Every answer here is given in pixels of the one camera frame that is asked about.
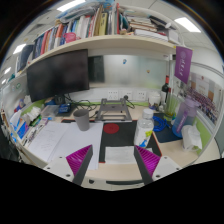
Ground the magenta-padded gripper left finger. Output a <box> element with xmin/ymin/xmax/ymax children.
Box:
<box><xmin>43</xmin><ymin>144</ymin><xmax>94</xmax><ymax>187</ymax></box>

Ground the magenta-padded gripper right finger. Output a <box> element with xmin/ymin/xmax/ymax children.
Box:
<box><xmin>133</xmin><ymin>145</ymin><xmax>183</xmax><ymax>186</ymax></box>

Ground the purple translucent water jug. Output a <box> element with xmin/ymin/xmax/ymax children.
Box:
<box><xmin>172</xmin><ymin>98</ymin><xmax>201</xmax><ymax>138</ymax></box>

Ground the white sheet with handwriting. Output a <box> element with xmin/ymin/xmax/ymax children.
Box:
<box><xmin>28</xmin><ymin>121</ymin><xmax>70</xmax><ymax>163</ymax></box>

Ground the dark blue mouse pad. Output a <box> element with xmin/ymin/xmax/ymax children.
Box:
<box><xmin>153</xmin><ymin>113</ymin><xmax>183</xmax><ymax>144</ymax></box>

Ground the large blank white sheet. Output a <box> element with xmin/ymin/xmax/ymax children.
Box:
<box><xmin>49</xmin><ymin>121</ymin><xmax>104</xmax><ymax>170</ymax></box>

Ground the crumpled white tissue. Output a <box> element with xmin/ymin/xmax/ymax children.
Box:
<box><xmin>181</xmin><ymin>124</ymin><xmax>203</xmax><ymax>151</ymax></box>

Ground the small white paper slip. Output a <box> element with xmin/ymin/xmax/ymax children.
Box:
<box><xmin>104</xmin><ymin>145</ymin><xmax>137</xmax><ymax>165</ymax></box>

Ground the black desk mat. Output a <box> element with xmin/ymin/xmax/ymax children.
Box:
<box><xmin>61</xmin><ymin>119</ymin><xmax>163</xmax><ymax>164</ymax></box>

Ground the grey ribbed cup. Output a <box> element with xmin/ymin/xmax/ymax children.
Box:
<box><xmin>73</xmin><ymin>109</ymin><xmax>91</xmax><ymax>132</ymax></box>

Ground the white tissue pack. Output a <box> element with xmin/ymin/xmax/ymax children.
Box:
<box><xmin>21</xmin><ymin>106</ymin><xmax>42</xmax><ymax>126</ymax></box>

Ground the small blue box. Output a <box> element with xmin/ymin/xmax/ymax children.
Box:
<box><xmin>58</xmin><ymin>103</ymin><xmax>73</xmax><ymax>114</ymax></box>

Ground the green tinted glass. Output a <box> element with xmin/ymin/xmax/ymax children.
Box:
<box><xmin>165</xmin><ymin>96</ymin><xmax>179</xmax><ymax>121</ymax></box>

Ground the flat round red coaster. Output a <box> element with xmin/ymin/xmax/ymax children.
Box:
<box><xmin>103</xmin><ymin>122</ymin><xmax>120</xmax><ymax>135</ymax></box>

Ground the white ceramic jar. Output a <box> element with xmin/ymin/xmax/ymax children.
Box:
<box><xmin>148</xmin><ymin>91</ymin><xmax>162</xmax><ymax>107</ymax></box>

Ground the dark wine bottle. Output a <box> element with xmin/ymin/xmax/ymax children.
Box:
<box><xmin>161</xmin><ymin>75</ymin><xmax>170</xmax><ymax>103</ymax></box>

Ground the group photo poster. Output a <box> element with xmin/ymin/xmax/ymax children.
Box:
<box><xmin>188</xmin><ymin>74</ymin><xmax>223</xmax><ymax>124</ymax></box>

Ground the black computer monitor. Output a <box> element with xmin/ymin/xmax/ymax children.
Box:
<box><xmin>26</xmin><ymin>49</ymin><xmax>90</xmax><ymax>105</ymax></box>

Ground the purple hanging pennant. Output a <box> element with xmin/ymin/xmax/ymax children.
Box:
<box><xmin>174</xmin><ymin>45</ymin><xmax>194</xmax><ymax>85</ymax></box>

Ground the black monitor cable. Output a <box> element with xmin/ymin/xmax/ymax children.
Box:
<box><xmin>65</xmin><ymin>94</ymin><xmax>101</xmax><ymax>118</ymax></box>

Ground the white wall power outlet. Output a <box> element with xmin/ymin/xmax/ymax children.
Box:
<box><xmin>135</xmin><ymin>89</ymin><xmax>148</xmax><ymax>102</ymax></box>
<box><xmin>107</xmin><ymin>89</ymin><xmax>120</xmax><ymax>101</ymax></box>
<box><xmin>121</xmin><ymin>89</ymin><xmax>134</xmax><ymax>101</ymax></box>

